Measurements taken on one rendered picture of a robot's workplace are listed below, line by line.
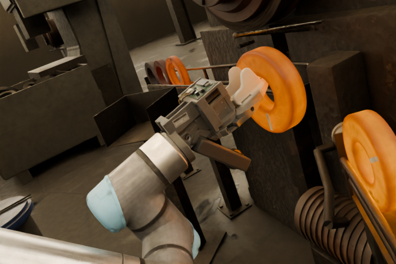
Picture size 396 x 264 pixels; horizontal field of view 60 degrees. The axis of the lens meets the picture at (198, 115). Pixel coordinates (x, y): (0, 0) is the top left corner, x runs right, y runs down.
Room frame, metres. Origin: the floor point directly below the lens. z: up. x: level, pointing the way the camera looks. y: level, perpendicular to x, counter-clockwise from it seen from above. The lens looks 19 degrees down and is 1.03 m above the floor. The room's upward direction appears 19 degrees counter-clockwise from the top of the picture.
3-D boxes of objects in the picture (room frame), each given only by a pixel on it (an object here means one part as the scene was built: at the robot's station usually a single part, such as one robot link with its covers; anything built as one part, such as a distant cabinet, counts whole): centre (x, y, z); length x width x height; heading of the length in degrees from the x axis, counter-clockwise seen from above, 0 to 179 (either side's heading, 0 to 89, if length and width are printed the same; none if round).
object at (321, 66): (0.71, -0.32, 0.68); 0.11 x 0.08 x 0.24; 111
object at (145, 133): (1.26, 0.21, 0.36); 0.26 x 0.20 x 0.72; 56
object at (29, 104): (3.25, 1.40, 0.39); 1.03 x 0.83 x 0.79; 115
